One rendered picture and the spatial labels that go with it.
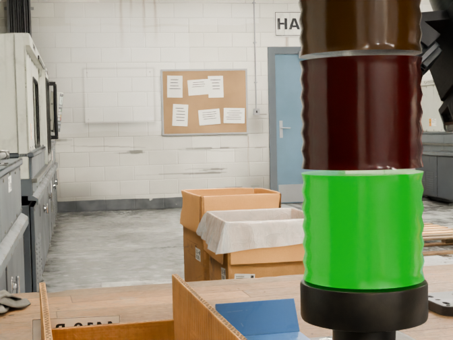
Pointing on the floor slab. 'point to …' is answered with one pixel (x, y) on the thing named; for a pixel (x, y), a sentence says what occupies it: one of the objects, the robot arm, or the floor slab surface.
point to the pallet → (434, 231)
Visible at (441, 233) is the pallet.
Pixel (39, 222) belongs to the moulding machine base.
